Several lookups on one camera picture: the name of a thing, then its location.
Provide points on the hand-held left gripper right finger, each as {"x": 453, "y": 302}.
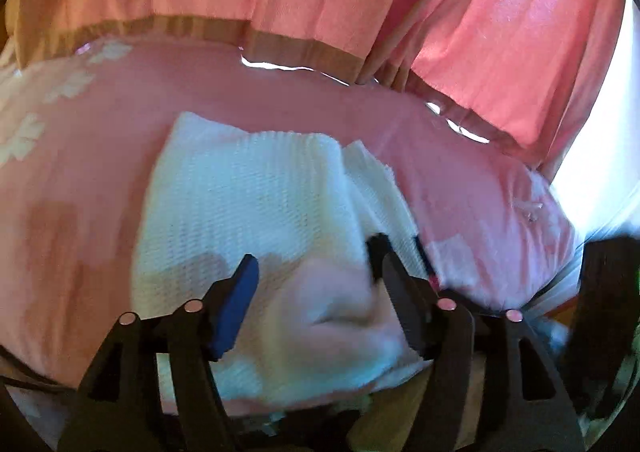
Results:
{"x": 395, "y": 277}

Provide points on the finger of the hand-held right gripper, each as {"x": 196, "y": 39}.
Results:
{"x": 425, "y": 259}

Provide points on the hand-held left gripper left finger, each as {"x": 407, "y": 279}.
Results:
{"x": 235, "y": 304}

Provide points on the white red black knit sweater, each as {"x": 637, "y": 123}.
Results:
{"x": 250, "y": 202}

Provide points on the pink patterned blanket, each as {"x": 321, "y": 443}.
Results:
{"x": 90, "y": 172}

